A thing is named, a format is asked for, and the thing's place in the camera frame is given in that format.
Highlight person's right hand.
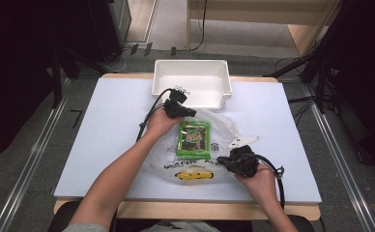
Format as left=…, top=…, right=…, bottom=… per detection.
left=234, top=162, right=279, bottom=203

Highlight black metal stand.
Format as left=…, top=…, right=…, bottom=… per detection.
left=50, top=46, right=81, bottom=109

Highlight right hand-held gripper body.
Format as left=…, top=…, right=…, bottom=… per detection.
left=227, top=135, right=262, bottom=178

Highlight right hand-held gripper black cable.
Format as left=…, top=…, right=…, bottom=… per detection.
left=255, top=154, right=287, bottom=211

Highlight left hand-held gripper black cable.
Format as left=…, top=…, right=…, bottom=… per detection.
left=135, top=87, right=174, bottom=143

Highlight metal floor rail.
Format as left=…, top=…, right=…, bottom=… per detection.
left=0, top=76, right=72, bottom=232
left=301, top=81, right=375, bottom=232

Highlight white plastic bin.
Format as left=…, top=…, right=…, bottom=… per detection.
left=152, top=59, right=234, bottom=111

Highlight green snack packet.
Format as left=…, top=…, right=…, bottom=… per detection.
left=176, top=120, right=213, bottom=160

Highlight wooden table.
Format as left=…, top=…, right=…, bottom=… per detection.
left=53, top=72, right=322, bottom=222

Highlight person's left hand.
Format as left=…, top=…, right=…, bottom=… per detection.
left=145, top=107, right=186, bottom=138

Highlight person's grey shirt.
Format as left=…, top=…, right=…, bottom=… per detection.
left=62, top=219, right=222, bottom=232

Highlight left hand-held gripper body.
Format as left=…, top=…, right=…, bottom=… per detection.
left=163, top=85, right=190, bottom=119

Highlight white floor cable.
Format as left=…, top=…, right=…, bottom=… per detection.
left=101, top=47, right=128, bottom=73

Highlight black tripod stand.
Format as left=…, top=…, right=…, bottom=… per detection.
left=262, top=0, right=351, bottom=114

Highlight white smiley plastic bag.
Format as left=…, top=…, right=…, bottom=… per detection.
left=141, top=108, right=242, bottom=187

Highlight black hanging cable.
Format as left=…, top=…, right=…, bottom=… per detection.
left=190, top=0, right=209, bottom=53

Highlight white board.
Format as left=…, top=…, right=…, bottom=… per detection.
left=53, top=76, right=323, bottom=204

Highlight light wooden shelf unit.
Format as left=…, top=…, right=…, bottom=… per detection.
left=185, top=0, right=342, bottom=58

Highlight dark cabinet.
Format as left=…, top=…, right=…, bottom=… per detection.
left=106, top=0, right=132, bottom=44

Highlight hand-held gripper black cable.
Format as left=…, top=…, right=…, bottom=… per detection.
left=255, top=154, right=287, bottom=211
left=135, top=87, right=174, bottom=143

